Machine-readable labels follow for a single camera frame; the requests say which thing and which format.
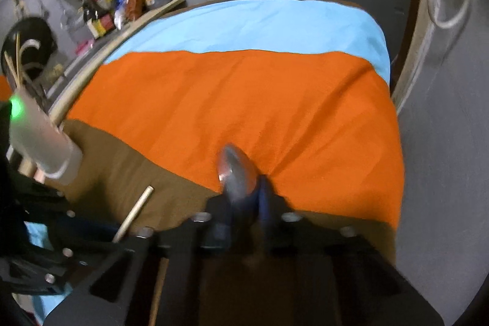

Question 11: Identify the blue white packet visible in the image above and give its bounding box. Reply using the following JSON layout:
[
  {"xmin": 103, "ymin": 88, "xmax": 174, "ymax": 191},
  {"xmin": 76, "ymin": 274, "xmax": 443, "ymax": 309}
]
[{"xmin": 113, "ymin": 0, "xmax": 128, "ymax": 29}]

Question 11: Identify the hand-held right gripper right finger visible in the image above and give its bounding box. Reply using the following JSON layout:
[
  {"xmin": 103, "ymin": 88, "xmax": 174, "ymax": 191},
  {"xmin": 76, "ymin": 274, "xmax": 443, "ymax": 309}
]
[{"xmin": 257, "ymin": 176, "xmax": 446, "ymax": 326}]

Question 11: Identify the light blue fabric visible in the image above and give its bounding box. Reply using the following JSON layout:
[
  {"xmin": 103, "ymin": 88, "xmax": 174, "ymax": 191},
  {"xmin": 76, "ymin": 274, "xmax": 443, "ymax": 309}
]
[{"xmin": 23, "ymin": 223, "xmax": 75, "ymax": 317}]

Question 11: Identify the black wok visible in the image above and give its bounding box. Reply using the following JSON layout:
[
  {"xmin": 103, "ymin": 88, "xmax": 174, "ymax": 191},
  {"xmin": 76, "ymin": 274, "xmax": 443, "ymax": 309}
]
[{"xmin": 0, "ymin": 17, "xmax": 58, "ymax": 82}]

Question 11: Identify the steel faucet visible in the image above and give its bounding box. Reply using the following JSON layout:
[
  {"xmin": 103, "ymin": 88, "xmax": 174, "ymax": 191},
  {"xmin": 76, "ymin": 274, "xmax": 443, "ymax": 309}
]
[{"xmin": 19, "ymin": 39, "xmax": 43, "ymax": 82}]

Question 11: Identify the orange blue brown cloth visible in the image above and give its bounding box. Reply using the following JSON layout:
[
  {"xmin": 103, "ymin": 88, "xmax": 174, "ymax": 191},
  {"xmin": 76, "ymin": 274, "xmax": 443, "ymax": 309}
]
[{"xmin": 50, "ymin": 0, "xmax": 406, "ymax": 267}]

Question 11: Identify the wooden door frame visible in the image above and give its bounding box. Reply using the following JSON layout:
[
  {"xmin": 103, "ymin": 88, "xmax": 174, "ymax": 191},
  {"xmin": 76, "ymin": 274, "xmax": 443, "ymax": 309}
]
[{"xmin": 218, "ymin": 0, "xmax": 430, "ymax": 113}]

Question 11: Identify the wooden chopstick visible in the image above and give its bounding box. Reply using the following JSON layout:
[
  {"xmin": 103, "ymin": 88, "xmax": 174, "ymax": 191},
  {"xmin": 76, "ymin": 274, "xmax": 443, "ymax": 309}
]
[
  {"xmin": 4, "ymin": 52, "xmax": 23, "ymax": 89},
  {"xmin": 148, "ymin": 256, "xmax": 169, "ymax": 326},
  {"xmin": 112, "ymin": 186, "xmax": 154, "ymax": 243},
  {"xmin": 14, "ymin": 34, "xmax": 23, "ymax": 88}
]

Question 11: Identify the grey refrigerator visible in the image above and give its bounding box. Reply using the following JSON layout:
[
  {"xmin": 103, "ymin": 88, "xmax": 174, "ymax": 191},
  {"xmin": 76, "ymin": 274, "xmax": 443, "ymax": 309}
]
[{"xmin": 330, "ymin": 0, "xmax": 415, "ymax": 82}]

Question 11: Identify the white utensil cup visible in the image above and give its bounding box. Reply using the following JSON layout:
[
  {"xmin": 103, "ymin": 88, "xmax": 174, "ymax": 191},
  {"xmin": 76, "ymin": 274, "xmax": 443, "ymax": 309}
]
[{"xmin": 11, "ymin": 88, "xmax": 83, "ymax": 186}]

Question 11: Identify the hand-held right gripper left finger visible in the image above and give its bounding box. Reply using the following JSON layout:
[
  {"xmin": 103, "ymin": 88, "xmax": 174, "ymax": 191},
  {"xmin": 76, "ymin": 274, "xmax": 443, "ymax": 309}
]
[{"xmin": 44, "ymin": 194, "xmax": 234, "ymax": 326}]

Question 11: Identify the steel spoon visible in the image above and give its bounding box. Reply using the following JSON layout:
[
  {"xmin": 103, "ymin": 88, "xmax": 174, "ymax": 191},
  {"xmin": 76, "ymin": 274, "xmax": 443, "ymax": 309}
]
[{"xmin": 217, "ymin": 144, "xmax": 262, "ymax": 220}]

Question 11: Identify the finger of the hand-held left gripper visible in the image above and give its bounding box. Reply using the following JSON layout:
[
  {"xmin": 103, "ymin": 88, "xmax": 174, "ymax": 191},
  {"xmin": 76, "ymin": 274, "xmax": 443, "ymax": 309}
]
[{"xmin": 23, "ymin": 189, "xmax": 128, "ymax": 248}]

